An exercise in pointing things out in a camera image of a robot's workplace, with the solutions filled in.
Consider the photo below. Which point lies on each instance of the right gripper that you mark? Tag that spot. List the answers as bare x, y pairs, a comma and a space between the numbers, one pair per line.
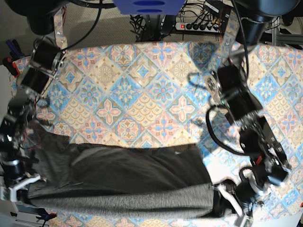
15, 181

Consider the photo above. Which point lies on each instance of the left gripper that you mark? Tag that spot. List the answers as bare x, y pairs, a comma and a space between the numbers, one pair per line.
239, 199

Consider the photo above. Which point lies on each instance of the grey t-shirt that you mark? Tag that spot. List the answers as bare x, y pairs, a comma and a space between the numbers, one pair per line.
113, 181

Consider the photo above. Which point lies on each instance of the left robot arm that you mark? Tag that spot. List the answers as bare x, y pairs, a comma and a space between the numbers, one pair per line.
243, 23

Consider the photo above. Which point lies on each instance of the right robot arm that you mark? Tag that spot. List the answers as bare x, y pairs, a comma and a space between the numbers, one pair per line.
31, 82

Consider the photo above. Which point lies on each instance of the white floor vent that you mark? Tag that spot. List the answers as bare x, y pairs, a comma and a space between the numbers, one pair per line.
27, 216

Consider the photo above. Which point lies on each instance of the black orange clamp lower left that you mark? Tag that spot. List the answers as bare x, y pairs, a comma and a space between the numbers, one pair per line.
46, 216

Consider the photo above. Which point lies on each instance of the red black clamp upper left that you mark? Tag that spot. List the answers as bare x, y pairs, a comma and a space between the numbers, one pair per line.
11, 66

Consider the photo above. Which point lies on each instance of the patterned tablecloth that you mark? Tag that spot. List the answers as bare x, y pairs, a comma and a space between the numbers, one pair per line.
137, 95

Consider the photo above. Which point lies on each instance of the white power strip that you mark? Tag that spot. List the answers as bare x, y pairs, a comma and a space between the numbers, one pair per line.
199, 27

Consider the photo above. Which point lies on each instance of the blue black clamp handles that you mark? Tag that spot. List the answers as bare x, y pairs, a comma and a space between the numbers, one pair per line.
15, 50

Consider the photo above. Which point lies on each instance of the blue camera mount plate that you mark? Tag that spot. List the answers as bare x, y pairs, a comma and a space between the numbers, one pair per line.
149, 7

